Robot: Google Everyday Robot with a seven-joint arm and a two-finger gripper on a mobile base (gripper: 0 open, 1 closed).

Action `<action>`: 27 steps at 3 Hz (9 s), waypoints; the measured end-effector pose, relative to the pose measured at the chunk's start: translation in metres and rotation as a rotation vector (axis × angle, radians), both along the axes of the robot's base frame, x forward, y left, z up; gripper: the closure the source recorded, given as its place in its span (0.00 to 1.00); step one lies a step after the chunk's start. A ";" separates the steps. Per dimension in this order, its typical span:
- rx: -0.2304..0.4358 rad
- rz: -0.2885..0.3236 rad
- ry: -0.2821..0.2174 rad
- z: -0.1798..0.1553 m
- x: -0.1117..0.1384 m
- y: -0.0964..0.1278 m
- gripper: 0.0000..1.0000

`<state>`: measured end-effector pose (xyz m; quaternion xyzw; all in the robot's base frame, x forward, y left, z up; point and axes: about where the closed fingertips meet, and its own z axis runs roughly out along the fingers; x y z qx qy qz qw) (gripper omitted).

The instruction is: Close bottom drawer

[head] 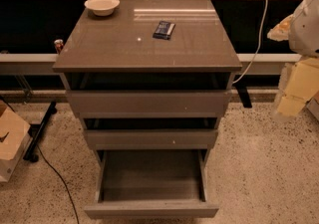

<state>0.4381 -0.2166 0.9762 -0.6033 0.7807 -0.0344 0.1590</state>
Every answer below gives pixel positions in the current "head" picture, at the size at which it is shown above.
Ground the grey bottom drawer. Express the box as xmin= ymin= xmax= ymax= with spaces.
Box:
xmin=85 ymin=149 xmax=218 ymax=219

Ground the grey drawer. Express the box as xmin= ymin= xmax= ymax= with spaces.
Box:
xmin=85 ymin=149 xmax=218 ymax=219
xmin=84 ymin=117 xmax=218 ymax=149
xmin=64 ymin=72 xmax=233 ymax=118

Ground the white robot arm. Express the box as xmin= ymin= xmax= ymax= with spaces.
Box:
xmin=267 ymin=0 xmax=319 ymax=117

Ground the grey drawer cabinet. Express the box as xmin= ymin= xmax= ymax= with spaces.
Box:
xmin=52 ymin=0 xmax=243 ymax=156

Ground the grey top drawer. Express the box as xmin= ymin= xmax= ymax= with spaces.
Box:
xmin=64 ymin=72 xmax=233 ymax=118

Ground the grey middle drawer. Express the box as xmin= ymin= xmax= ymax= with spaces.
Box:
xmin=84 ymin=117 xmax=218 ymax=149

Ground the black stand leg right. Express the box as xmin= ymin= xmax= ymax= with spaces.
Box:
xmin=236 ymin=86 xmax=252 ymax=109

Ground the black stand leg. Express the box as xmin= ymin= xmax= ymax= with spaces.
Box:
xmin=23 ymin=102 xmax=57 ymax=162
xmin=236 ymin=86 xmax=252 ymax=109

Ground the cardboard box right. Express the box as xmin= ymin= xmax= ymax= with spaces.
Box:
xmin=307 ymin=92 xmax=319 ymax=120

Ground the cardboard box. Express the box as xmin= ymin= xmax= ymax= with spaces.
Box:
xmin=307 ymin=92 xmax=319 ymax=120
xmin=0 ymin=101 xmax=30 ymax=182

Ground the dark blue snack packet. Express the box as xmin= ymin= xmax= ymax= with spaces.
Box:
xmin=153 ymin=21 xmax=175 ymax=40

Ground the white paper bowl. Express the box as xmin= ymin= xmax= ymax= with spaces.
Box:
xmin=85 ymin=0 xmax=120 ymax=17

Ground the red soda can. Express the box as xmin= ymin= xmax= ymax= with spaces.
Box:
xmin=54 ymin=39 xmax=64 ymax=54

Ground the black stand leg left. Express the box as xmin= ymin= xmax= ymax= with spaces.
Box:
xmin=23 ymin=102 xmax=57 ymax=162

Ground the cardboard box left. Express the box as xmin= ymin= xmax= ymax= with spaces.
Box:
xmin=0 ymin=101 xmax=30 ymax=182

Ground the white cable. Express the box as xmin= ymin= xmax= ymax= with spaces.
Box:
xmin=231 ymin=0 xmax=269 ymax=86

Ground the black floor cable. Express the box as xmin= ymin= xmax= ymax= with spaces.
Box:
xmin=35 ymin=144 xmax=81 ymax=224

